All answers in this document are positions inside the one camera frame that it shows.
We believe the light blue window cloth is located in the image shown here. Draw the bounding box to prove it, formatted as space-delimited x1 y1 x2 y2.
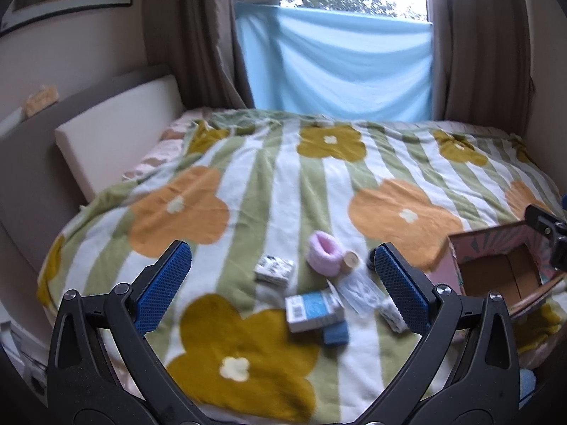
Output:
235 3 432 123

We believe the floral striped blanket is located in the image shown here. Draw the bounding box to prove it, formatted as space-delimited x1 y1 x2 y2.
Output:
38 110 561 423

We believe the white and blue box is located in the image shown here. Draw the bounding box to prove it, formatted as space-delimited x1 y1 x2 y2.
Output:
285 288 345 333

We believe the brown right curtain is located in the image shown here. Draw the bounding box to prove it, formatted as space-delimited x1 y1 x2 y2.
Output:
427 0 533 135

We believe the beige headboard cushion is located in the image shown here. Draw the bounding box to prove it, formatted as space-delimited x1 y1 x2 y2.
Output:
55 75 184 202

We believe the pink cardboard box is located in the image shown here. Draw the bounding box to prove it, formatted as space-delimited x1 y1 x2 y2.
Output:
429 222 566 319

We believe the clear floss pick case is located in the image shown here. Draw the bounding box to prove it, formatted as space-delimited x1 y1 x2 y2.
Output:
332 270 386 316

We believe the white patterned small box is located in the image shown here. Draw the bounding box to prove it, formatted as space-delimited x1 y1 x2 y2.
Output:
254 254 295 287

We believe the pink fluffy sock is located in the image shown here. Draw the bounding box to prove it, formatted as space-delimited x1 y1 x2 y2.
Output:
305 230 343 277

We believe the small round wooden container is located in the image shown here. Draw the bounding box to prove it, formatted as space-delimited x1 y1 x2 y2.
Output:
340 250 360 274

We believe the small dark blue box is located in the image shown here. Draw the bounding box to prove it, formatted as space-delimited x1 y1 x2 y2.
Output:
322 321 350 347

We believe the white patterned pouch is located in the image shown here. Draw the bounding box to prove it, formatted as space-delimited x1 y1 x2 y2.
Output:
378 296 409 334

